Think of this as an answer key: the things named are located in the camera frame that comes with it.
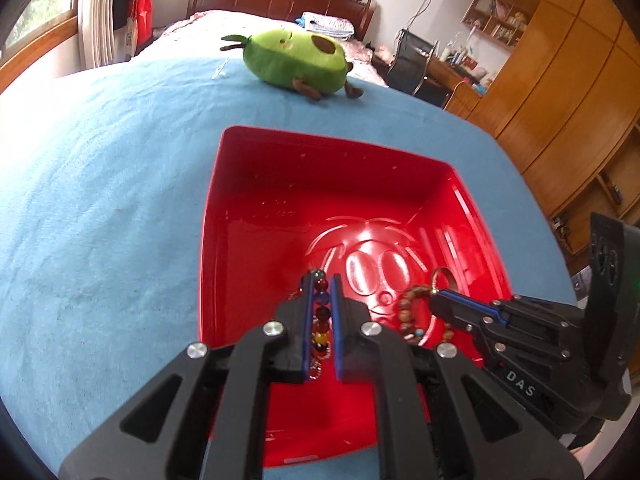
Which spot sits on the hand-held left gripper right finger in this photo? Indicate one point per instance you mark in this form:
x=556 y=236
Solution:
x=336 y=330

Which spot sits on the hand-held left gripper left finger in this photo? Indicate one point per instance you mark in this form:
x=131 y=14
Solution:
x=307 y=330

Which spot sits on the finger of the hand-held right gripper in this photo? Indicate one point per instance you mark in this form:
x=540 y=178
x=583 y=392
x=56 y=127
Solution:
x=462 y=312
x=535 y=311

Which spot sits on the red plastic tray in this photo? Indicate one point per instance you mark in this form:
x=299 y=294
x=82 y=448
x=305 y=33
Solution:
x=300 y=200

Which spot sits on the wooden desk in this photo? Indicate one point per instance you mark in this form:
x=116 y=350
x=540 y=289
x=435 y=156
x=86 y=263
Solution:
x=462 y=95

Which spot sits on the wooden wardrobe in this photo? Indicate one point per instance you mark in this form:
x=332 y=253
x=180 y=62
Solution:
x=565 y=85

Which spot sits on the black office chair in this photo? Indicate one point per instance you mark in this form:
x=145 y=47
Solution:
x=407 y=67

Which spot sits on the blue blanket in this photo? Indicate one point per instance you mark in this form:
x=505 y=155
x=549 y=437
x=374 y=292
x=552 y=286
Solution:
x=100 y=185

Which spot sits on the green avocado plush toy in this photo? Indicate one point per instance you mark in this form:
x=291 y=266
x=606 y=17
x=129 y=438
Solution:
x=285 y=60

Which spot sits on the folded towels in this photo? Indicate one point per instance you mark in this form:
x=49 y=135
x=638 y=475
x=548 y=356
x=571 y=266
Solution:
x=325 y=25

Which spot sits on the red hanging garment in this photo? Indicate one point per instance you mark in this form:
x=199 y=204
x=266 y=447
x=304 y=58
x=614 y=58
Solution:
x=142 y=15

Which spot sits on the striped side window curtain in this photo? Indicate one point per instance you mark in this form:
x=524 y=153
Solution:
x=102 y=10

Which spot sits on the large wooden frame window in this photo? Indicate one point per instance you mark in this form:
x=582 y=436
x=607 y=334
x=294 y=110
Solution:
x=45 y=35

